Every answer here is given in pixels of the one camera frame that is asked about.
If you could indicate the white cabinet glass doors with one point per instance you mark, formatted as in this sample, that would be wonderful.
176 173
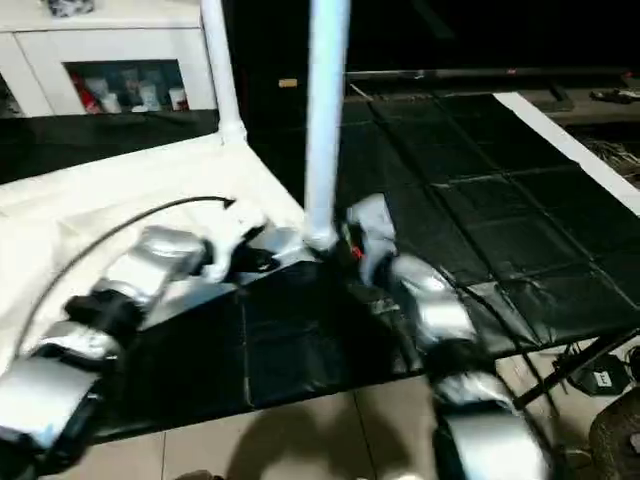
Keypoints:
125 45

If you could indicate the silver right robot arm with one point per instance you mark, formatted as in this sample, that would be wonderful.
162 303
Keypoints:
440 310

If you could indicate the dark rounded foot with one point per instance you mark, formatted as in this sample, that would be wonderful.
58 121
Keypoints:
192 474

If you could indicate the grey floor box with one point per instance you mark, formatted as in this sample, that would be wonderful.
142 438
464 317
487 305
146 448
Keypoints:
602 377

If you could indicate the black box gold label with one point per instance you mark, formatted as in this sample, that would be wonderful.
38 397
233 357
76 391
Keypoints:
270 45

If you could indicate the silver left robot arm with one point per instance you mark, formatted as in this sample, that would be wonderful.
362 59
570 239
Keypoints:
150 260

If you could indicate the speckled ornament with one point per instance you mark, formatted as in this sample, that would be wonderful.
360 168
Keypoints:
67 6

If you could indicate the black stand leg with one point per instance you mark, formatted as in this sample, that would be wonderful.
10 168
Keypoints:
575 367

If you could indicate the black mat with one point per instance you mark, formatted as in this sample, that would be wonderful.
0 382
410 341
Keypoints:
500 225

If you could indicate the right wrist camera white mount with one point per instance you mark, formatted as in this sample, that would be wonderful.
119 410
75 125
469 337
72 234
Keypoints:
372 225

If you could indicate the silver metal rail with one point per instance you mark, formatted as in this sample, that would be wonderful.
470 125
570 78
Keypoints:
500 73

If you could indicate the white flat board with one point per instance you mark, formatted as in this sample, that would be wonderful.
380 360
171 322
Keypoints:
565 150

